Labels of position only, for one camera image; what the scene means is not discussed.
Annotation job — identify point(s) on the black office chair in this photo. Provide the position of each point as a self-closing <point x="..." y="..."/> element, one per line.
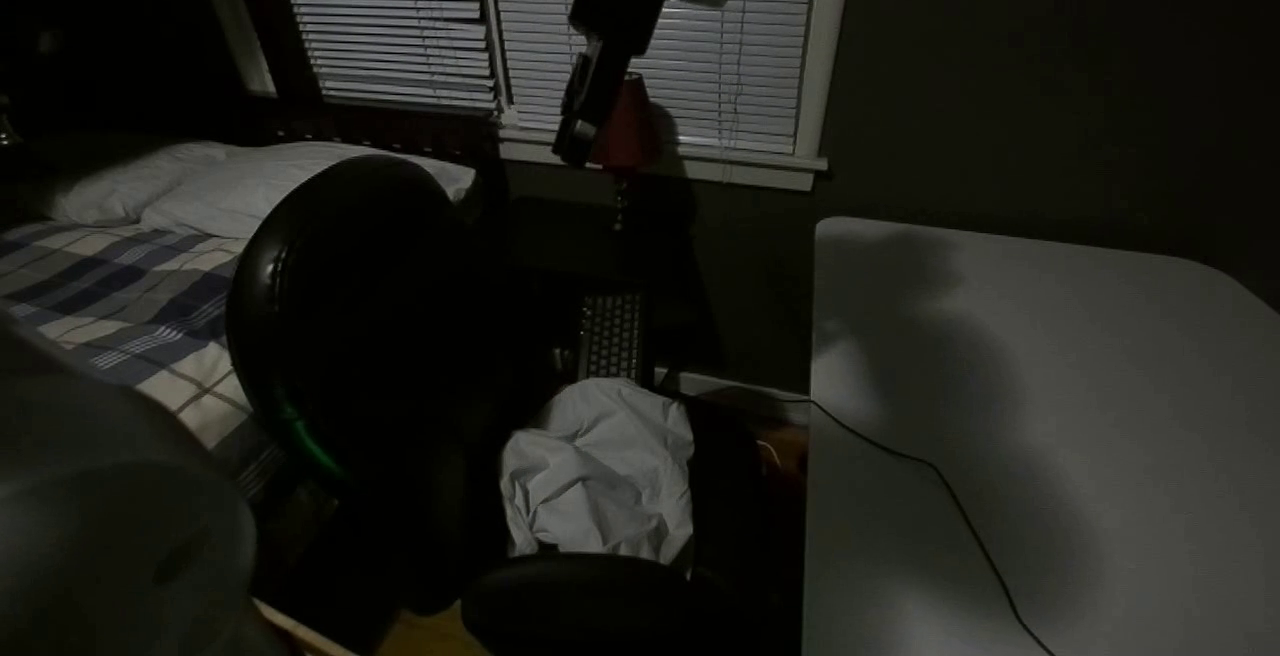
<point x="380" y="336"/>

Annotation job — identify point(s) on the keyboard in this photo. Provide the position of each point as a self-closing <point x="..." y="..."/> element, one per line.
<point x="610" y="336"/>

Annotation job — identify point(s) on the white window blind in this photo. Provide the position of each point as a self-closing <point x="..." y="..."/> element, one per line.
<point x="390" y="16"/>
<point x="740" y="76"/>

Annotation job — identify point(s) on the bed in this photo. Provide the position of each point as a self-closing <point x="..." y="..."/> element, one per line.
<point x="130" y="286"/>

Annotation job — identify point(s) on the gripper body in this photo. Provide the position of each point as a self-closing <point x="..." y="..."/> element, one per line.
<point x="610" y="26"/>

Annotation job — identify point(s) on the plaid blanket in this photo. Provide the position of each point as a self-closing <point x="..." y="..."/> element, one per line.
<point x="120" y="306"/>

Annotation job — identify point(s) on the crumpled white cloth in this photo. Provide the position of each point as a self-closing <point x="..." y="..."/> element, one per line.
<point x="600" y="466"/>

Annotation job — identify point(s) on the red table lamp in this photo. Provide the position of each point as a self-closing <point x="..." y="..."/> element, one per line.
<point x="632" y="131"/>

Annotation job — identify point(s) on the white pillow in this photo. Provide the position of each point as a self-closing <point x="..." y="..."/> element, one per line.
<point x="240" y="186"/>
<point x="120" y="186"/>

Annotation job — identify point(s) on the window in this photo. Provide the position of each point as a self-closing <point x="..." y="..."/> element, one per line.
<point x="825" y="56"/>

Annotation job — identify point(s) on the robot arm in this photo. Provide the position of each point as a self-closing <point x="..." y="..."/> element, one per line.
<point x="110" y="526"/>

